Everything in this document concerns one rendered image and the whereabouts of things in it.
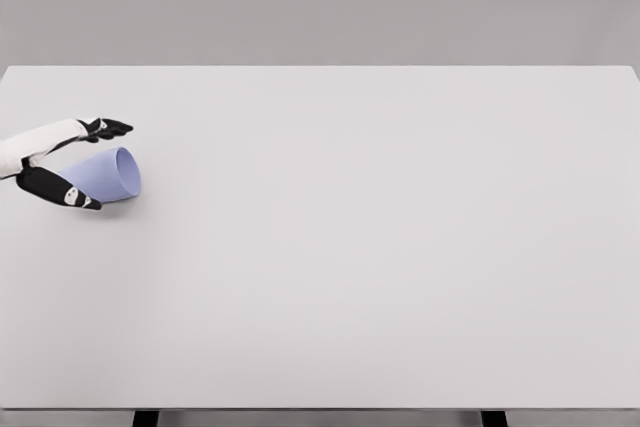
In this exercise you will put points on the lavender cup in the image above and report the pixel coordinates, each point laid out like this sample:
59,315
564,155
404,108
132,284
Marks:
107,177

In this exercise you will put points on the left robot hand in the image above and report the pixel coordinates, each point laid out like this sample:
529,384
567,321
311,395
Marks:
45,143

